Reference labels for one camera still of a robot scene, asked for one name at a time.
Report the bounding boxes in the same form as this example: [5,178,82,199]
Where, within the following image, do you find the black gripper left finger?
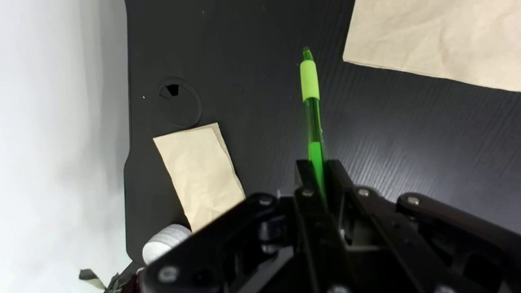
[295,160,349,293]

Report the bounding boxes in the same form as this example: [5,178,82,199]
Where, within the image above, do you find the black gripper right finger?
[326,161,435,293]

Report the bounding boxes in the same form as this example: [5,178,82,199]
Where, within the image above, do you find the green pen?
[300,47,327,205]

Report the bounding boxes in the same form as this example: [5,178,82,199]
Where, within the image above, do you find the brown napkin near vase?
[153,122,246,231]

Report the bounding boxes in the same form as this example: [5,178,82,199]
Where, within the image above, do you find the white round vase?
[142,223,192,264]

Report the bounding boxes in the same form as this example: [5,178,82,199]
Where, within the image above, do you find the brown napkin table centre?
[342,0,521,91]

